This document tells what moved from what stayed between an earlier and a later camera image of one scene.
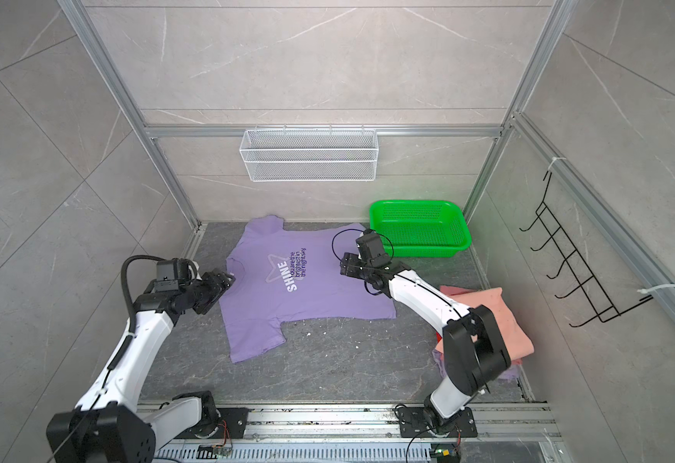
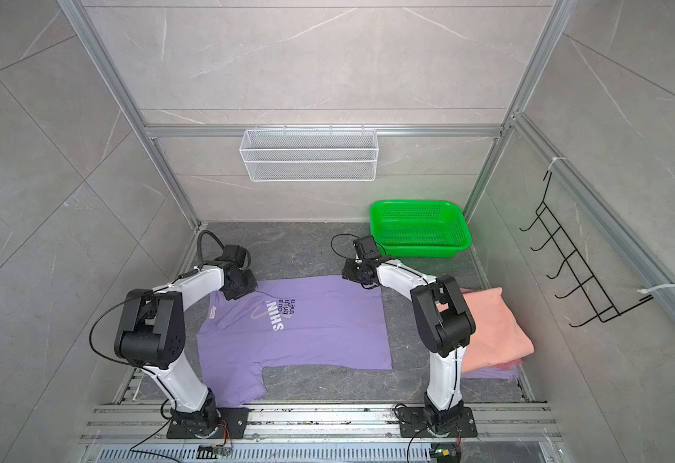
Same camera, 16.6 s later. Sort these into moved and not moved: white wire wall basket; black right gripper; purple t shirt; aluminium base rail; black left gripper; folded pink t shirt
Moved: black left gripper; purple t shirt
Not moved: folded pink t shirt; white wire wall basket; black right gripper; aluminium base rail
